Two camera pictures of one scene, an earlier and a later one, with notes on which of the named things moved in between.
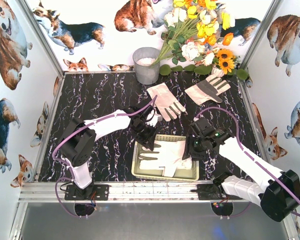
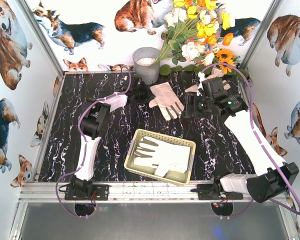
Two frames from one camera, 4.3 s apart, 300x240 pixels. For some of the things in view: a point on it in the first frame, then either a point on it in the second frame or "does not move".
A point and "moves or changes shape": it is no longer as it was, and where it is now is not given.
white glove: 170,106 does not move
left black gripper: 148,135 → 138,92
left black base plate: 94,192 does not move
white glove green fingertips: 167,154 moves or changes shape
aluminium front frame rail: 45,192 does not move
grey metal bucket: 143,58 does not move
